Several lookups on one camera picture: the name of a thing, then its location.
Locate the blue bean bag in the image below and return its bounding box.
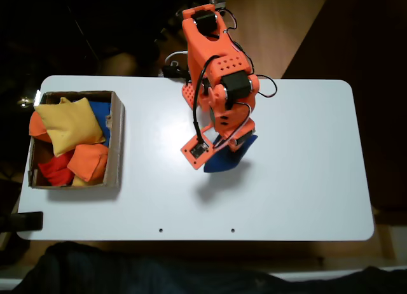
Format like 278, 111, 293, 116
87, 100, 112, 148
203, 134, 259, 174

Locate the brown cardboard box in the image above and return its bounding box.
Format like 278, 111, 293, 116
27, 90, 125, 190

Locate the orange bean bag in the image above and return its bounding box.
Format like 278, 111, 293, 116
29, 111, 53, 144
66, 143, 110, 183

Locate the red bean bag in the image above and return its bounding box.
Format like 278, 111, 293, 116
38, 151, 76, 187

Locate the black table clamp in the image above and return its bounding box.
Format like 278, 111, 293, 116
162, 64, 191, 83

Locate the person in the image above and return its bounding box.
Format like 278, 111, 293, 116
12, 241, 407, 294

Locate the black clamp block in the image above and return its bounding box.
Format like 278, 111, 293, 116
0, 211, 44, 234

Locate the thin gripper servo wire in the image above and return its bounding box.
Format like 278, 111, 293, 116
212, 101, 252, 149

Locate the thick black camera cable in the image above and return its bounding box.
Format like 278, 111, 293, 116
191, 55, 222, 147

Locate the orange camera mount with camera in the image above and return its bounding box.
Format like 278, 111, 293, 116
180, 123, 217, 171

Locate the forearm servo wire bundle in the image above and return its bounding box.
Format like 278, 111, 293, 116
216, 8, 279, 99

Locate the white cable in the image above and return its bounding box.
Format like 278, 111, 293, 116
165, 50, 190, 65

